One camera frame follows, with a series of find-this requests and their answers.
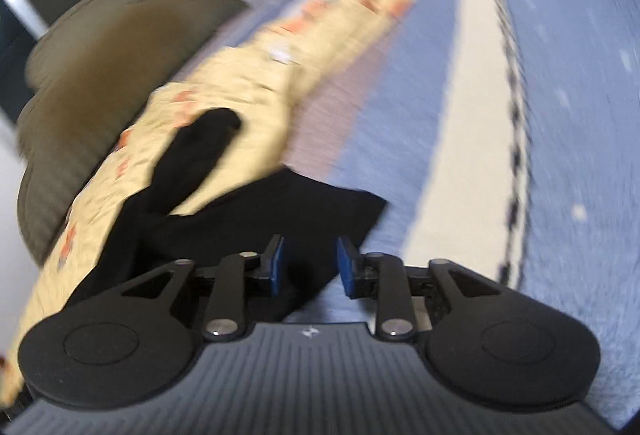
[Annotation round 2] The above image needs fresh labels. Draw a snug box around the yellow carrot print quilt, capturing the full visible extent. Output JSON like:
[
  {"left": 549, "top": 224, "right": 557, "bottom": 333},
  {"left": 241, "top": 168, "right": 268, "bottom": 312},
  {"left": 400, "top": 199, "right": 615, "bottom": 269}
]
[{"left": 25, "top": 0, "right": 414, "bottom": 396}]

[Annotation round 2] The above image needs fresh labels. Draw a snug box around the olive green upholstered headboard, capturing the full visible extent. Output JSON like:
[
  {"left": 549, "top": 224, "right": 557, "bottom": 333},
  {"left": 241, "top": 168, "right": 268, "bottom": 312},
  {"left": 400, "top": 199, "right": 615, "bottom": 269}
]
[{"left": 16, "top": 0, "right": 248, "bottom": 265}]

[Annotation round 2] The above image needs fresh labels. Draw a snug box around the black garment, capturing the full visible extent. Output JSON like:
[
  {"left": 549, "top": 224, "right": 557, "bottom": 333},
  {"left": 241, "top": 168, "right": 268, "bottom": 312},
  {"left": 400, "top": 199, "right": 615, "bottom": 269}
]
[{"left": 66, "top": 108, "right": 386, "bottom": 321}]

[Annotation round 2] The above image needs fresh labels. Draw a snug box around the blue striped bed sheet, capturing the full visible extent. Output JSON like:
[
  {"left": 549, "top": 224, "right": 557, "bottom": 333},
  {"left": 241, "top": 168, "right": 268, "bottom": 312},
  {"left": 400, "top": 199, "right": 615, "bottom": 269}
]
[{"left": 219, "top": 0, "right": 640, "bottom": 431}]

